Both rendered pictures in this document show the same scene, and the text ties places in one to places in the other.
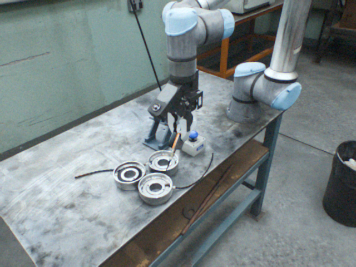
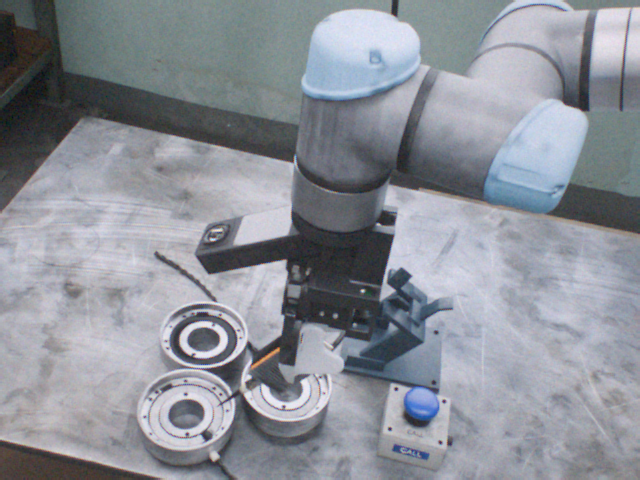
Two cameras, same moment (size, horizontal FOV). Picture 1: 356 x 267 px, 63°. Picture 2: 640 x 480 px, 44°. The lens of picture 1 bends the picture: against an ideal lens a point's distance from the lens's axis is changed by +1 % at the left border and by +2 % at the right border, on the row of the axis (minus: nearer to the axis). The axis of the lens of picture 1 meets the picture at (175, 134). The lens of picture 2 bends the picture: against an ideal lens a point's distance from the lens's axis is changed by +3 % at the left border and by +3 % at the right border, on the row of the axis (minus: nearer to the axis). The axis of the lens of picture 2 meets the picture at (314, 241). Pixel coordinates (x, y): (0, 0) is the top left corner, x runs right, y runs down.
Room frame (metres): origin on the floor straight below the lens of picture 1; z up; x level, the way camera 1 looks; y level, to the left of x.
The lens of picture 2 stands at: (0.40, -0.39, 1.56)
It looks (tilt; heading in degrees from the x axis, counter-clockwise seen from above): 42 degrees down; 52
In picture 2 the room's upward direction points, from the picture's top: 9 degrees clockwise
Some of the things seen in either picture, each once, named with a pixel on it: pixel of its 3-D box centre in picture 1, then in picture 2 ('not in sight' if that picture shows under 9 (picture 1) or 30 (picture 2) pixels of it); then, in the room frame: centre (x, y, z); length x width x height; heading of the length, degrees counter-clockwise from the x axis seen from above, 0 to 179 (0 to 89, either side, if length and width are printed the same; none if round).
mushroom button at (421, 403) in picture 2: (192, 138); (418, 412); (0.84, -0.06, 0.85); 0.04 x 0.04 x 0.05
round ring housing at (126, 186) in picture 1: (129, 176); (203, 344); (0.69, 0.15, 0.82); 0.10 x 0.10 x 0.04
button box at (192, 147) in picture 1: (193, 143); (418, 427); (0.85, -0.07, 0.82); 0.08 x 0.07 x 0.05; 136
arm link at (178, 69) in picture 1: (181, 65); (339, 184); (0.71, -0.02, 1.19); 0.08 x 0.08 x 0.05
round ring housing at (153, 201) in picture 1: (156, 189); (186, 418); (0.62, 0.07, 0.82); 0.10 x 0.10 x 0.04
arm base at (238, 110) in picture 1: (245, 104); not in sight; (1.08, -0.31, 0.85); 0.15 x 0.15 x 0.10
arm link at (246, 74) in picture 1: (250, 80); not in sight; (1.07, -0.31, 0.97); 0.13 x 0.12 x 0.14; 36
